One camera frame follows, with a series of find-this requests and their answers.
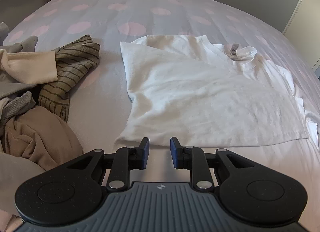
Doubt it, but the white t-shirt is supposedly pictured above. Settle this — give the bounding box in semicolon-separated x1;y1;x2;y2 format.
117;35;319;147

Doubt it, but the pink dotted bed sheet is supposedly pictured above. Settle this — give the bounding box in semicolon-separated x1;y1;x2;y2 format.
2;0;320;232

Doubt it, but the beige garment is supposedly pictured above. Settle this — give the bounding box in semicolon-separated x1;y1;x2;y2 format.
1;106;83;171

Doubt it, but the olive striped garment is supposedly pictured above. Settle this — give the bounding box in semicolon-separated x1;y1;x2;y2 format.
38;34;100;122

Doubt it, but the grey garment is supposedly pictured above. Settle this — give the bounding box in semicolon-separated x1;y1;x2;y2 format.
1;22;38;126

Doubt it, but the cream long sleeve garment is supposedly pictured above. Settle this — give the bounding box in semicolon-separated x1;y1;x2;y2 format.
1;49;57;84

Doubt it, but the cream cabinet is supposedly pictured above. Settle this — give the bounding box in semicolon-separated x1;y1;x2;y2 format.
283;0;320;71

